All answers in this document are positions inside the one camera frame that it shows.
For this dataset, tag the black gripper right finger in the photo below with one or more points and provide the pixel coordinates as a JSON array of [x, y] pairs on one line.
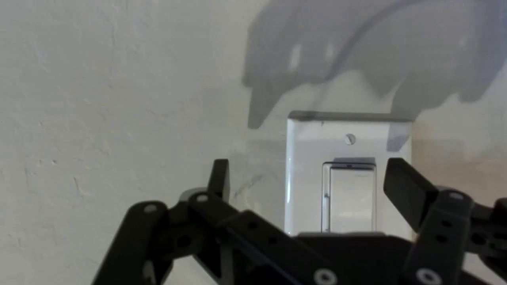
[[449, 227]]

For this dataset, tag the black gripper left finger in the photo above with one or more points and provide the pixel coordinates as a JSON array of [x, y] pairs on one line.
[[159, 238]]

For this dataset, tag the white rocker light switch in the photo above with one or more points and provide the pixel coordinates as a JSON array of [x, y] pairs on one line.
[[351, 200]]

